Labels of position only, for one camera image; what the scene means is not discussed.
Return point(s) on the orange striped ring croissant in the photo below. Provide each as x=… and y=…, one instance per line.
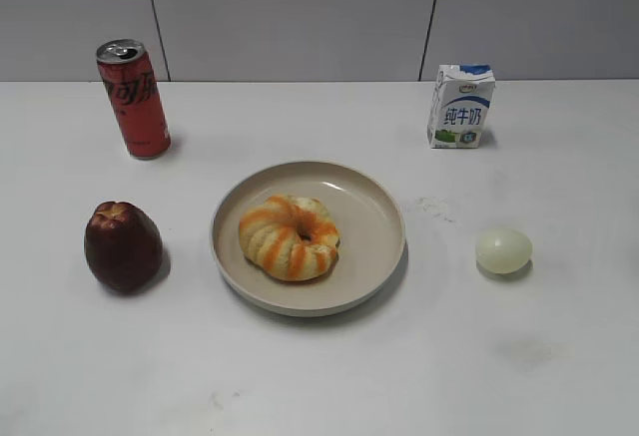
x=291, y=239

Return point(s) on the beige round plate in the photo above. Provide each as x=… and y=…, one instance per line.
x=370, y=224

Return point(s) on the white blue milk carton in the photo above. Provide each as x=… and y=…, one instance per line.
x=461, y=100

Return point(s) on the white peeled egg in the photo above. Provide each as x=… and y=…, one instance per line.
x=503, y=250

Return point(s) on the dark red wax apple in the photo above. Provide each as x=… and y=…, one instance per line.
x=123, y=247

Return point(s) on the red cola can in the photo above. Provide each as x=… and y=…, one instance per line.
x=130, y=82

